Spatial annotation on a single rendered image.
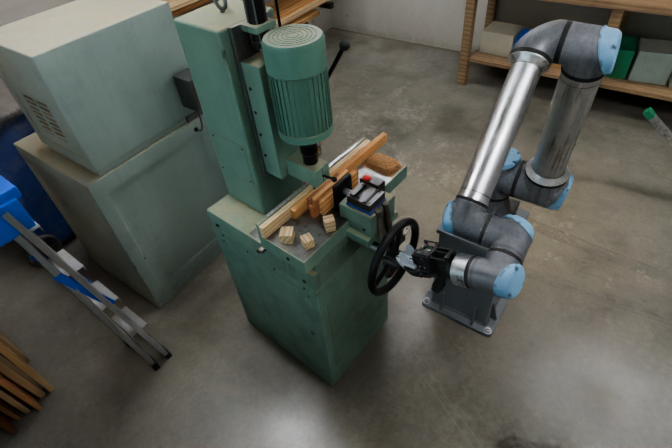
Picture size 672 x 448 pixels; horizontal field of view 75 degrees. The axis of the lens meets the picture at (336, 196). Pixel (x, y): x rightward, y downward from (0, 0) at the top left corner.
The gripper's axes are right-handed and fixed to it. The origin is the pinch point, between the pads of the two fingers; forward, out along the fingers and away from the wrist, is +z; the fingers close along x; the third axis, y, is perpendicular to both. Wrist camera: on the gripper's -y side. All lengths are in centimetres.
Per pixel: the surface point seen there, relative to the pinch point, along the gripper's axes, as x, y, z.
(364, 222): -4.4, 8.5, 14.9
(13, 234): 71, 46, 89
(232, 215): 12, 14, 69
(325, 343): 16, -41, 40
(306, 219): 3.6, 12.3, 33.9
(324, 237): 6.5, 8.7, 23.9
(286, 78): 2, 61, 17
